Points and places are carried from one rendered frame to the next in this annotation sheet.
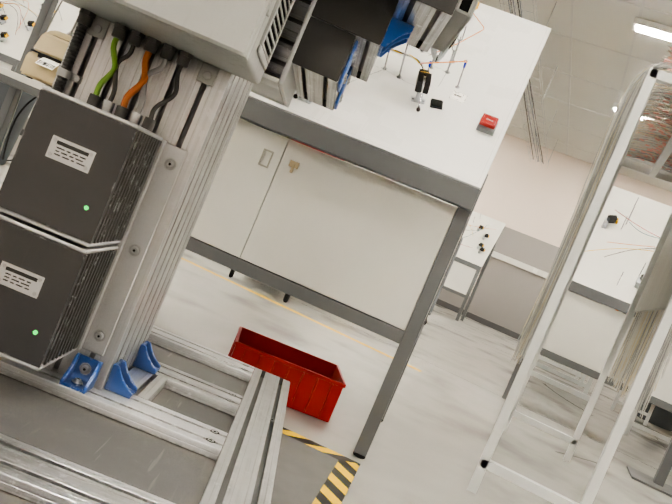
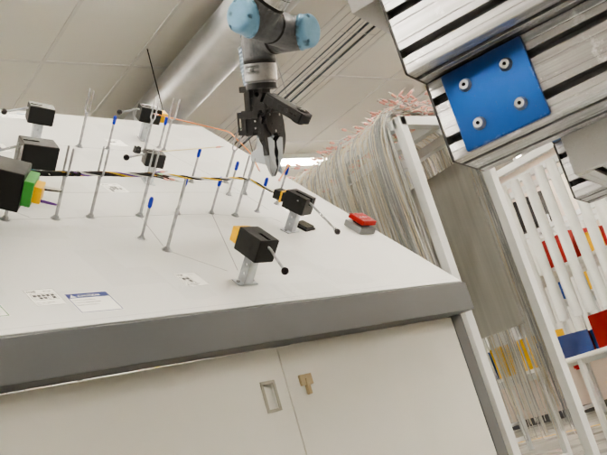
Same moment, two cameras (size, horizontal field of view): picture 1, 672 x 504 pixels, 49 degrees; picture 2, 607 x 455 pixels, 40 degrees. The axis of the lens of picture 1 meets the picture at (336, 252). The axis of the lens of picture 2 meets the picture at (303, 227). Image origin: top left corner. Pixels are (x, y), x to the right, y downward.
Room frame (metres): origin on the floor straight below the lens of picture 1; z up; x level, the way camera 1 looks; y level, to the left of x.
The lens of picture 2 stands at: (1.36, 1.45, 0.62)
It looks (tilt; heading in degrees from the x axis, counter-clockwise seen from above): 14 degrees up; 303
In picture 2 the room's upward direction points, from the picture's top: 17 degrees counter-clockwise
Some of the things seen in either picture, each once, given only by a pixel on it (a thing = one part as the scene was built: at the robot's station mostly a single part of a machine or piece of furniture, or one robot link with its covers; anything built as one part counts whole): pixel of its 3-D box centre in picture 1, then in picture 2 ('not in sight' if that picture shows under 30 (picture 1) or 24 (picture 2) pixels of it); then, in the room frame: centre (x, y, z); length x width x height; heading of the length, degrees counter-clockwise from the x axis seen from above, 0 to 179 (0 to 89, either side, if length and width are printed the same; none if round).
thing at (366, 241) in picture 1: (346, 233); (402, 427); (2.21, -0.01, 0.60); 0.55 x 0.03 x 0.39; 81
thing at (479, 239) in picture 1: (446, 256); not in sight; (11.31, -1.59, 0.83); 1.18 x 0.72 x 1.65; 72
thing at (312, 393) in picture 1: (282, 372); not in sight; (2.52, 0.01, 0.07); 0.39 x 0.29 x 0.14; 96
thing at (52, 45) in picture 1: (78, 68); not in sight; (2.52, 1.05, 0.76); 0.30 x 0.21 x 0.20; 174
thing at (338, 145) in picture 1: (293, 127); (275, 325); (2.24, 0.27, 0.83); 1.18 x 0.06 x 0.06; 81
